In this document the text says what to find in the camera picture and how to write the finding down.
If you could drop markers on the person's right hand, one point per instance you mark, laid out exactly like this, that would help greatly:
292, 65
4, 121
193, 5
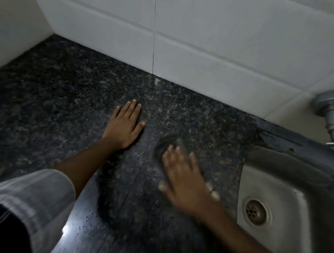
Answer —
186, 186

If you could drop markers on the person's left hand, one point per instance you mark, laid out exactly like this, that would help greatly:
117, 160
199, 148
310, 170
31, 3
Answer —
122, 129

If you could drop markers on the dark scrubbing pad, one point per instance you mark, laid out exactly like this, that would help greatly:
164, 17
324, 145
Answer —
171, 146

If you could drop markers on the person's left thumb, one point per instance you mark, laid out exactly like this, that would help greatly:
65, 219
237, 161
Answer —
138, 128

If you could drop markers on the person's left middle finger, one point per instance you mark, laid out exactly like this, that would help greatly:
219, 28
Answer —
130, 109

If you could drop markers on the person's left little finger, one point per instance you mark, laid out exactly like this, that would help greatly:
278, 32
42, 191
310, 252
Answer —
115, 112

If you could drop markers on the person's right middle finger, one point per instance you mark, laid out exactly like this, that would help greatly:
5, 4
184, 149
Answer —
180, 157

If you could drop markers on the round sink drain strainer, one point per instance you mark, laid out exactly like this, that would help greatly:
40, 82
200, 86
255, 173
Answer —
256, 211

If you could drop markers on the stainless steel sink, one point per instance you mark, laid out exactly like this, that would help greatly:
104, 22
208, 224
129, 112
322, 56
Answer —
284, 198

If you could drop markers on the white striped shirt sleeve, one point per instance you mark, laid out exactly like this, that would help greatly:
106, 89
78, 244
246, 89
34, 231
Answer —
39, 206

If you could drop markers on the grey metal wall tap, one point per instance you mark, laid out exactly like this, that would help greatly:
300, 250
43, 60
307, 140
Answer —
325, 109

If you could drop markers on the person's right thumb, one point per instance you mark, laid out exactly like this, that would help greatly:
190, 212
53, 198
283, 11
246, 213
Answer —
164, 187

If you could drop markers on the person's right forearm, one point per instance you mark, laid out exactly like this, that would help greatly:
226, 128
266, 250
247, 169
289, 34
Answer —
232, 233

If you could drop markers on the person's left forearm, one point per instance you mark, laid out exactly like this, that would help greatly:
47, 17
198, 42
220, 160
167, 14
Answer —
83, 165

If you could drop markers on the person's right little finger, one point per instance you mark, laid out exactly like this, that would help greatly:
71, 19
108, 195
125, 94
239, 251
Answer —
212, 191

